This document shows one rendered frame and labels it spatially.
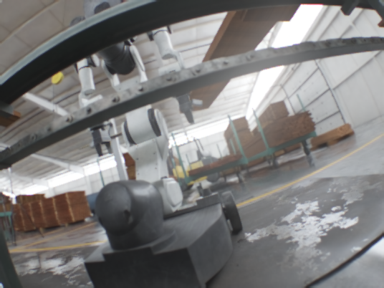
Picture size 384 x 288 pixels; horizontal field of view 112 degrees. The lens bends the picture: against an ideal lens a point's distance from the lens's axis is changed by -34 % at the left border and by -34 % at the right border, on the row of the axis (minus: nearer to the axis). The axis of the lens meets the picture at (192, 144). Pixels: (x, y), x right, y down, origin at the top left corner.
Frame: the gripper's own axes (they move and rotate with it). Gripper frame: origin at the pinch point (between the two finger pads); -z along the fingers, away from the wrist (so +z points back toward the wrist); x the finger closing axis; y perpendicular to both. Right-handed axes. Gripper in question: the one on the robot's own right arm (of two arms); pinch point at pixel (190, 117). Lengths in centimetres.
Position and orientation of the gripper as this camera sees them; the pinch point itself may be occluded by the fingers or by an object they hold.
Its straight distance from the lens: 86.5
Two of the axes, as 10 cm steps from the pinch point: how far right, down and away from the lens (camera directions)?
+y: -9.4, 3.2, 0.7
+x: 0.7, -0.4, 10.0
